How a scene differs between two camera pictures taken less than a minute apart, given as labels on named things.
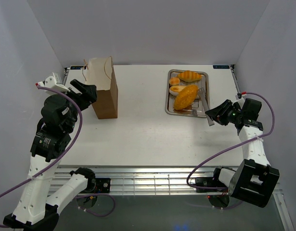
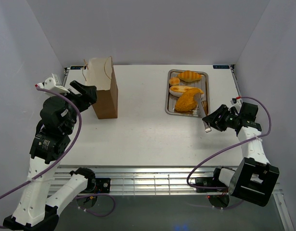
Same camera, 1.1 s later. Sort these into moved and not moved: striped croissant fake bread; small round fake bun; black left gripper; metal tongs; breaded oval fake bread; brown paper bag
Moved: metal tongs; breaded oval fake bread
Not moved: small round fake bun; striped croissant fake bread; black left gripper; brown paper bag
